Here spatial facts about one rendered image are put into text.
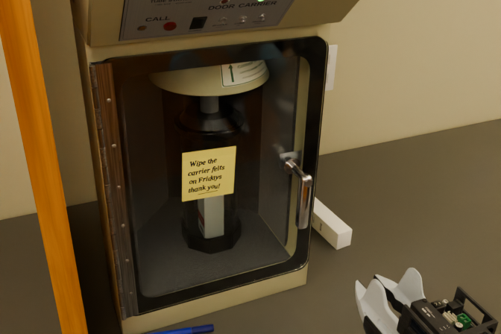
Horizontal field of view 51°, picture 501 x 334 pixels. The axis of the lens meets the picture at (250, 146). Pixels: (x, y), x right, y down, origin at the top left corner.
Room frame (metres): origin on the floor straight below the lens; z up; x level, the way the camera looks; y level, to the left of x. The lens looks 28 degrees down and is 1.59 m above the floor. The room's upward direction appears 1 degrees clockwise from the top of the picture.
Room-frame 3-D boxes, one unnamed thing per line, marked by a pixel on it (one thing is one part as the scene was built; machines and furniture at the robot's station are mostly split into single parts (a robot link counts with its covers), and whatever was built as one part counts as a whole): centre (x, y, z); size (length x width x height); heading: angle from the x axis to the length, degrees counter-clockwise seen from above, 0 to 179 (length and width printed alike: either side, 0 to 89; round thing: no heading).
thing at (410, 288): (0.45, -0.18, 1.17); 0.09 x 0.03 x 0.06; 19
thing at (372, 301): (0.43, -0.14, 1.17); 0.09 x 0.03 x 0.06; 29
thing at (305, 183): (0.64, -0.07, 1.17); 0.05 x 0.03 x 0.10; 24
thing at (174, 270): (0.63, 0.04, 1.19); 0.30 x 0.01 x 0.40; 114
